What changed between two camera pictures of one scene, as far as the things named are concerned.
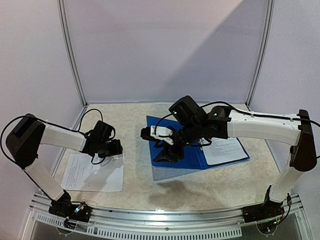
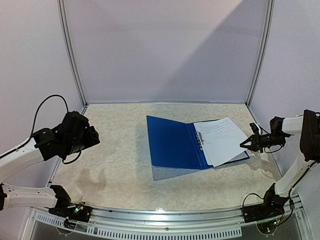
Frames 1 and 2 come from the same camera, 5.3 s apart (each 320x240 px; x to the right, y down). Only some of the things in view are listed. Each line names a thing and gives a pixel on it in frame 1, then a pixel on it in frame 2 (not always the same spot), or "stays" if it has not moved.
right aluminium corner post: (267, 35) stays
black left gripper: (117, 149) -> (92, 138)
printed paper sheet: (80, 174) -> (222, 139)
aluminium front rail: (117, 222) stays
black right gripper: (172, 149) -> (256, 140)
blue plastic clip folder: (193, 157) stays
